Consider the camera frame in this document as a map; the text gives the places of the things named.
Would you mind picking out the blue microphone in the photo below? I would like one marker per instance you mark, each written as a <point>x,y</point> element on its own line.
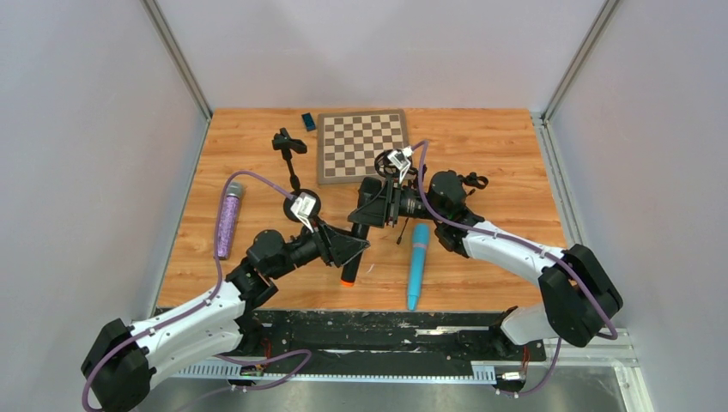
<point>419,247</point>

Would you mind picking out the black tripod mic stand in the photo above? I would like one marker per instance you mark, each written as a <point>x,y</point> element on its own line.
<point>445,198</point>

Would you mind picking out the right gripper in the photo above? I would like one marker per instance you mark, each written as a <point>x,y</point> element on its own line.
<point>388,204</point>

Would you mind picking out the black microphone orange end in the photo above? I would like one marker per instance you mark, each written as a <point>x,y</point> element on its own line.
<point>354,250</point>

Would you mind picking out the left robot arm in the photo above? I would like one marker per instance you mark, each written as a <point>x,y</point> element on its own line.
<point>127,361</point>

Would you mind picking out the black round-base mic stand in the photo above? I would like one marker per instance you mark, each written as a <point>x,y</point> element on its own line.
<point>283,142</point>

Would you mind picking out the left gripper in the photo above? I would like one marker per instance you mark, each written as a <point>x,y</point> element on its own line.
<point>328,243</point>

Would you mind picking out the purple glitter microphone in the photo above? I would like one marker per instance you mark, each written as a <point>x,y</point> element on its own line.
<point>230,209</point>

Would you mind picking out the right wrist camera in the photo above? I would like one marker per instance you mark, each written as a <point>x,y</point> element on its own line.
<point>401,159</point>

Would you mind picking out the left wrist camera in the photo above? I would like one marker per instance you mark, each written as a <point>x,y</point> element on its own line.
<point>303,208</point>

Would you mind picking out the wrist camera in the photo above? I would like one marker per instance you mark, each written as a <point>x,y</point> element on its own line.
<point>303,208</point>
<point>401,159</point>

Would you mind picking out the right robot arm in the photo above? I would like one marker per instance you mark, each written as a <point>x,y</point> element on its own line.
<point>578,298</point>

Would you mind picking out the blue toy brick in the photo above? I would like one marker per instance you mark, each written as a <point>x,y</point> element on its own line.
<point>308,121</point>

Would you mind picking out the chessboard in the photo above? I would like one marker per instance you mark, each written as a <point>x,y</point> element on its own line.
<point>349,142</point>

